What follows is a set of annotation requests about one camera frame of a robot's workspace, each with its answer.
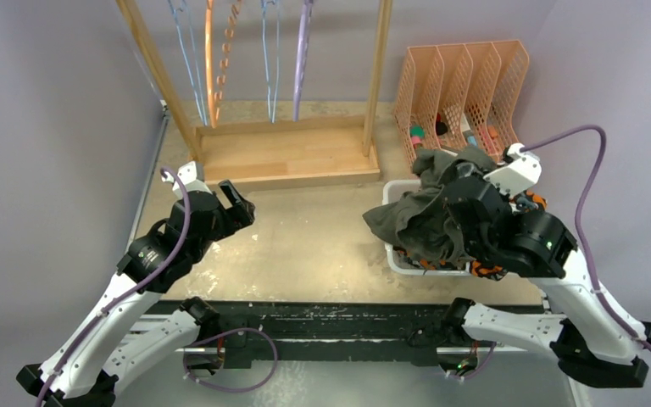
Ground orange plastic hanger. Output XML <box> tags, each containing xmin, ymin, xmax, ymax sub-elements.
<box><xmin>203</xmin><ymin>0</ymin><xmax>242</xmax><ymax>128</ymax></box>

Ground purple plastic hanger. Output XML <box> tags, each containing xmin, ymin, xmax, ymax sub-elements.
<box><xmin>292</xmin><ymin>0</ymin><xmax>314</xmax><ymax>121</ymax></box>

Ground light blue wire hanger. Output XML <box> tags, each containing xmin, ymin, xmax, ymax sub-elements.
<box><xmin>167</xmin><ymin>0</ymin><xmax>209</xmax><ymax>125</ymax></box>

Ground olive green shorts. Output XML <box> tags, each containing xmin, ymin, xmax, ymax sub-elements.
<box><xmin>363</xmin><ymin>146</ymin><xmax>497</xmax><ymax>268</ymax></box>

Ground orange camouflage shorts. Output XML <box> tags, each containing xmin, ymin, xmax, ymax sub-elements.
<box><xmin>386</xmin><ymin>190</ymin><xmax>548</xmax><ymax>281</ymax></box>

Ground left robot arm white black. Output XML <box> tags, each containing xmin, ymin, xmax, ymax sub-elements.
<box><xmin>16</xmin><ymin>181</ymin><xmax>255</xmax><ymax>406</ymax></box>

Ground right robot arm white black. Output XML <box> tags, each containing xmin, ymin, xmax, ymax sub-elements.
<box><xmin>442</xmin><ymin>175</ymin><xmax>651</xmax><ymax>388</ymax></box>

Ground wooden clothes rack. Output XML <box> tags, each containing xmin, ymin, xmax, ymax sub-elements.
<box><xmin>117</xmin><ymin>1</ymin><xmax>392</xmax><ymax>190</ymax></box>

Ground white plastic basket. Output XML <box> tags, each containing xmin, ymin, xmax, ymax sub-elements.
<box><xmin>382</xmin><ymin>179</ymin><xmax>531</xmax><ymax>277</ymax></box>

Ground items in file organizer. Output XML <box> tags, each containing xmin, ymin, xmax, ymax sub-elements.
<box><xmin>409</xmin><ymin>114</ymin><xmax>499</xmax><ymax>150</ymax></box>

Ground orange plastic file organizer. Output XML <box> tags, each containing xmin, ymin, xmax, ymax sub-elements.
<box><xmin>393</xmin><ymin>40</ymin><xmax>530</xmax><ymax>164</ymax></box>

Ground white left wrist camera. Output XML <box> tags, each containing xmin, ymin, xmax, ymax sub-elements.
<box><xmin>159</xmin><ymin>161</ymin><xmax>212</xmax><ymax>200</ymax></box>

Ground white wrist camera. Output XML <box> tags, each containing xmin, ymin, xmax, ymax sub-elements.
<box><xmin>483</xmin><ymin>142</ymin><xmax>543</xmax><ymax>198</ymax></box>
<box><xmin>159</xmin><ymin>161</ymin><xmax>212</xmax><ymax>200</ymax></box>

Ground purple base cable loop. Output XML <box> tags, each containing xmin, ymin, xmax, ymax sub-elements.
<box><xmin>181</xmin><ymin>327</ymin><xmax>279</xmax><ymax>393</ymax></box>

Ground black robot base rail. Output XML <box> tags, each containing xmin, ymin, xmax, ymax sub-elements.
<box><xmin>196</xmin><ymin>301</ymin><xmax>474</xmax><ymax>369</ymax></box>

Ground aluminium frame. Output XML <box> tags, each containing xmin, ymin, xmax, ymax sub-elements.
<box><xmin>123</xmin><ymin>310</ymin><xmax>551</xmax><ymax>379</ymax></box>

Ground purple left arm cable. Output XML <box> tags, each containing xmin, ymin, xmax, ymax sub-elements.
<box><xmin>33</xmin><ymin>165</ymin><xmax>193</xmax><ymax>407</ymax></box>

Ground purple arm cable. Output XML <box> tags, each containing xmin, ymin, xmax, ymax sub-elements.
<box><xmin>519</xmin><ymin>124</ymin><xmax>651</xmax><ymax>375</ymax></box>
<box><xmin>33</xmin><ymin>165</ymin><xmax>193</xmax><ymax>407</ymax></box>

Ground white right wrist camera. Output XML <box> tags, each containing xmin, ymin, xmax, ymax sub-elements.
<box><xmin>483</xmin><ymin>142</ymin><xmax>543</xmax><ymax>198</ymax></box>

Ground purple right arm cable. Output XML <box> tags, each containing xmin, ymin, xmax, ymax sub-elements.
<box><xmin>519</xmin><ymin>124</ymin><xmax>651</xmax><ymax>375</ymax></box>

